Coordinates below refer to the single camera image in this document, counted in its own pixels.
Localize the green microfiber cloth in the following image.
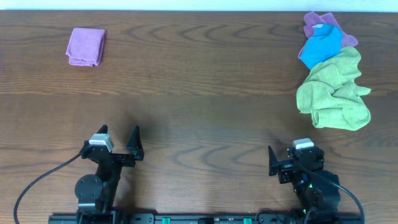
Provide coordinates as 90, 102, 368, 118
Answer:
296, 46, 371, 131

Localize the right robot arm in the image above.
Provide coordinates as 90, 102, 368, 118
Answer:
268, 146, 340, 213

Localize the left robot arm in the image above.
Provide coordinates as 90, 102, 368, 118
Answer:
75, 125, 144, 213

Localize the folded purple cloth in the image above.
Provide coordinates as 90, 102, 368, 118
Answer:
65, 27, 106, 67

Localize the crumpled blue cloth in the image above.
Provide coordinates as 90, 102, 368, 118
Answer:
299, 24, 343, 70

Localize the crumpled purple cloth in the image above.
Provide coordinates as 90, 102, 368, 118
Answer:
298, 12, 359, 57

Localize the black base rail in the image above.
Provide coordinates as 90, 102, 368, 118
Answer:
47, 212, 364, 224

